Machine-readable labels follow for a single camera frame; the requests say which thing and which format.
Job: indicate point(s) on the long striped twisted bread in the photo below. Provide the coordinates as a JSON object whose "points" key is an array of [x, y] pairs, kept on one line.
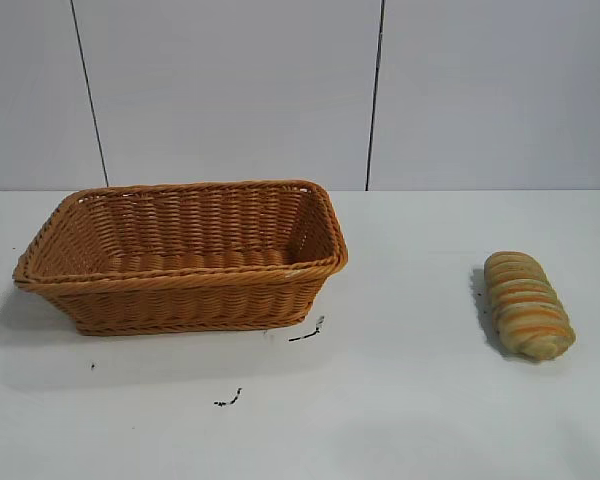
{"points": [[527, 307]]}

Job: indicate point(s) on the brown woven wicker basket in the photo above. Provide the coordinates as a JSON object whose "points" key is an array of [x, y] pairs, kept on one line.
{"points": [[180, 295]]}

